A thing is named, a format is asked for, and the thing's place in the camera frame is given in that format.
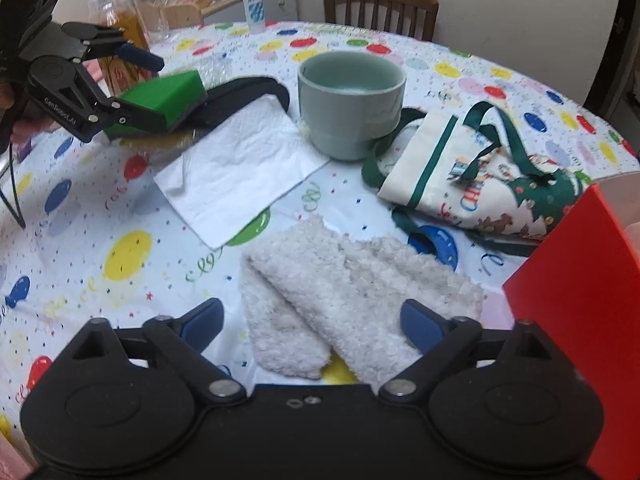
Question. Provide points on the pale green ceramic cup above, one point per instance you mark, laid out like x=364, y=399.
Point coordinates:
x=350, y=115

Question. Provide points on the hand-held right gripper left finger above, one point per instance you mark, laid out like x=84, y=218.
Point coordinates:
x=202, y=322

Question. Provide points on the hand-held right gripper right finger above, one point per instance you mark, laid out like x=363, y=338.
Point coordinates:
x=422, y=325

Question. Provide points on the light wooden shelf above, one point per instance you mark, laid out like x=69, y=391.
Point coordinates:
x=180, y=15

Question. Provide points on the green sponge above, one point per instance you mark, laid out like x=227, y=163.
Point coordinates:
x=170, y=95

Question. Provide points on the balloon print tablecloth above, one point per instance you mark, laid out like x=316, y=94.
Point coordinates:
x=100, y=200

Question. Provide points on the white paper napkin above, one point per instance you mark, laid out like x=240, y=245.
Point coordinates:
x=240, y=170

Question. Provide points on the orange drink bottle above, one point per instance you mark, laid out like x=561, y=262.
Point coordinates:
x=117, y=20

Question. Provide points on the red box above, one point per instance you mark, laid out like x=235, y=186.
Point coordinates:
x=575, y=310

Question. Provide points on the white tube blue stripes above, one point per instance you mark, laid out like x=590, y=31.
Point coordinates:
x=252, y=7

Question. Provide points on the white fluffy sock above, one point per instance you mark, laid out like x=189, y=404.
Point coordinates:
x=280, y=340
x=360, y=300

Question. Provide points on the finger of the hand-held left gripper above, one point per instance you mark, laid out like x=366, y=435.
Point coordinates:
x=142, y=57
x=122, y=117

